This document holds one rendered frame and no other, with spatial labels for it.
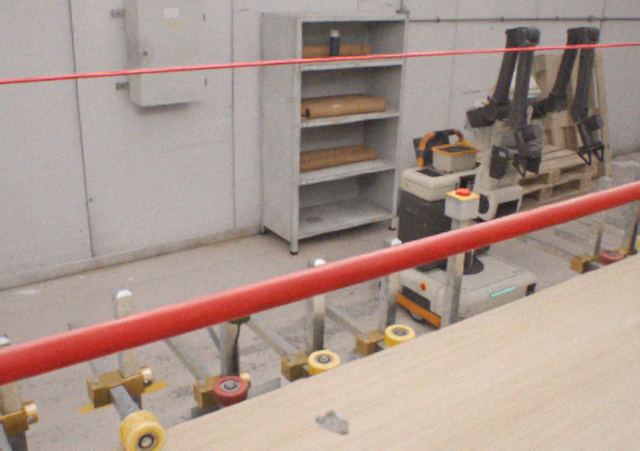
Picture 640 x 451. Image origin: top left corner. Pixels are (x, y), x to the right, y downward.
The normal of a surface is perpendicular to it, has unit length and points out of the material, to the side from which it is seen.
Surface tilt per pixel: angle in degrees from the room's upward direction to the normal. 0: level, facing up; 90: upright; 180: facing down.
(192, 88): 90
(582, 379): 0
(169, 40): 90
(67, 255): 90
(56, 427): 0
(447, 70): 90
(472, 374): 0
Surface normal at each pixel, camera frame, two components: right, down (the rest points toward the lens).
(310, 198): 0.57, 0.29
